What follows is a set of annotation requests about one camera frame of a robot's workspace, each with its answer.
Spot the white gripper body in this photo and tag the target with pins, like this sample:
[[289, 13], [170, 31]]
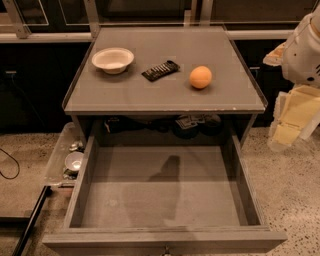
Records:
[[302, 58]]

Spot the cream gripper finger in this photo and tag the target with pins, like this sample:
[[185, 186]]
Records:
[[281, 137], [310, 127]]

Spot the grey top drawer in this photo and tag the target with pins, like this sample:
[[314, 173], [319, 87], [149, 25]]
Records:
[[147, 193]]

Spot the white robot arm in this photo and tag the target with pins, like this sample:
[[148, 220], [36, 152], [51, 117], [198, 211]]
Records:
[[298, 57]]

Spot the grey drawer cabinet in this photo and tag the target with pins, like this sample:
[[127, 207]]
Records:
[[231, 91]]

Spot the dark clutter inside cabinet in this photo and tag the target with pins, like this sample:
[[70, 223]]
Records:
[[183, 126]]

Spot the orange fruit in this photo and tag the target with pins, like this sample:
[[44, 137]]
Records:
[[200, 77]]

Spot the black snack bar packet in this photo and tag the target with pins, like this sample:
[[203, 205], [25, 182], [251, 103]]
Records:
[[161, 70]]

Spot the white paper bowl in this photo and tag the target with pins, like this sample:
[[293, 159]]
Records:
[[113, 60]]

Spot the small white bowl in bin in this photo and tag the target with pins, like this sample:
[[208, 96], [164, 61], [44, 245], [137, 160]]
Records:
[[73, 161]]

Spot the clear plastic storage bin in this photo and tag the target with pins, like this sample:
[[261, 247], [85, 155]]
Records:
[[56, 174]]

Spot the black floor rail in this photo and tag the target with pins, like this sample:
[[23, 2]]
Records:
[[31, 221]]

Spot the metal railing frame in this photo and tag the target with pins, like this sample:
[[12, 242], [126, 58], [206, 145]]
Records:
[[46, 21]]

